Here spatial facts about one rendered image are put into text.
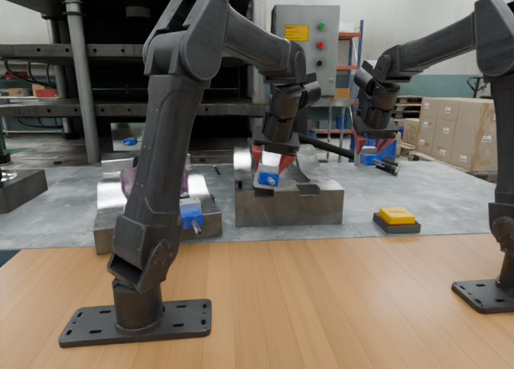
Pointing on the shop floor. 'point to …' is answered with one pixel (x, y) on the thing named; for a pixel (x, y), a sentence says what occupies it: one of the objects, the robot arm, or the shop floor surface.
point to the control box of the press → (310, 44)
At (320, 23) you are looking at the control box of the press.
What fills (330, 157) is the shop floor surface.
